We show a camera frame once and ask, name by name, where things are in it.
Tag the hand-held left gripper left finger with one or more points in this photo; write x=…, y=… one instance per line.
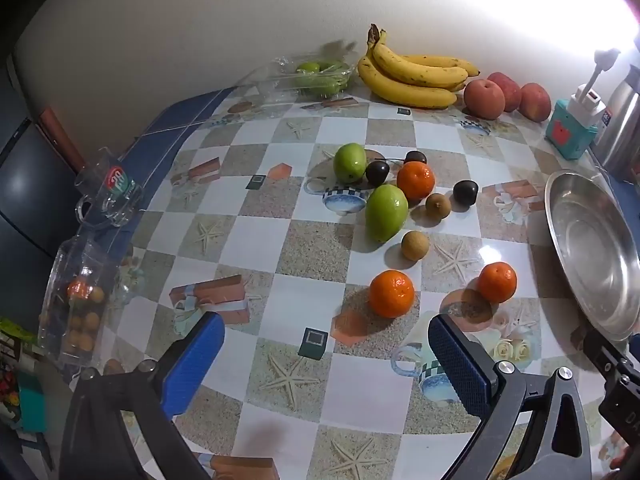
x=192, y=365

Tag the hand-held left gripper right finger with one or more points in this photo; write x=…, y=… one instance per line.
x=457, y=365

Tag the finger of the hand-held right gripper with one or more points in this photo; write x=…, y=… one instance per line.
x=607, y=357

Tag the orange mandarin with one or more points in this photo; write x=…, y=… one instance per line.
x=496, y=283
x=415, y=181
x=391, y=293

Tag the stainless steel bowl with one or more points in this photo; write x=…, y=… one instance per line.
x=590, y=255

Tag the brown longan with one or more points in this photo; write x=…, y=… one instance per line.
x=415, y=245

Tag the brown kiwi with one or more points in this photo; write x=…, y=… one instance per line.
x=438, y=206

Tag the dark purple plum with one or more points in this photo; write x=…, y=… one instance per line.
x=465, y=193
x=416, y=156
x=377, y=173

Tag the clear box of kumquats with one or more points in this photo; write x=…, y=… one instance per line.
x=82, y=310

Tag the printed checkered tablecloth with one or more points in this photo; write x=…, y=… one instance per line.
x=300, y=280

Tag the turquoise carton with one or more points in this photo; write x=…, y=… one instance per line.
x=32, y=402

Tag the green yellow packet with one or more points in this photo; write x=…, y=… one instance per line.
x=15, y=337

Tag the glass mug with red label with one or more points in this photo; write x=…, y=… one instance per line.
x=117, y=195

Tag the teal toy box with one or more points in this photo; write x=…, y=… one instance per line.
x=567, y=135

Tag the stainless steel thermos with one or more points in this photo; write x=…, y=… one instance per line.
x=622, y=120

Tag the dark grey cabinet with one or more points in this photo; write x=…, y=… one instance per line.
x=30, y=185

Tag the brown wooden board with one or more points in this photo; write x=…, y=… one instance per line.
x=62, y=135

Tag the red apple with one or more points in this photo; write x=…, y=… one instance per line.
x=511, y=90
x=536, y=102
x=484, y=100

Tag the yellow banana bunch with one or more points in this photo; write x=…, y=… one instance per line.
x=405, y=87

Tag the clear bag of green fruit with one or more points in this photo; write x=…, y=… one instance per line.
x=315, y=77

